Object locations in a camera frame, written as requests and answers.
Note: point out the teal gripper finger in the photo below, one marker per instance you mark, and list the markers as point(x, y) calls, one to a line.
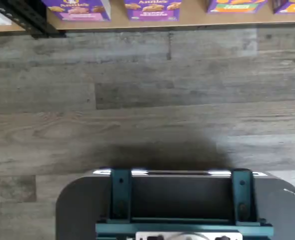
point(243, 195)
point(121, 195)

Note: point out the purple Annie's box pink patch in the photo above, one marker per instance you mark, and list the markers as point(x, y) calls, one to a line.
point(80, 10)

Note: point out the wooden shelf board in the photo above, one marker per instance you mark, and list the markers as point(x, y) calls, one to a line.
point(187, 23)

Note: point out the black metal shelf rack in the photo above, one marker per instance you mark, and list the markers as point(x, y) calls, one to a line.
point(10, 12)
point(40, 27)

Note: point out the purple Annie's box green patch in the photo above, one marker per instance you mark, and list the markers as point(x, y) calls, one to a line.
point(237, 6)

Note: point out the purple Annie's box orange patch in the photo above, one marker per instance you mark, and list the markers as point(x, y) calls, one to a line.
point(292, 6)

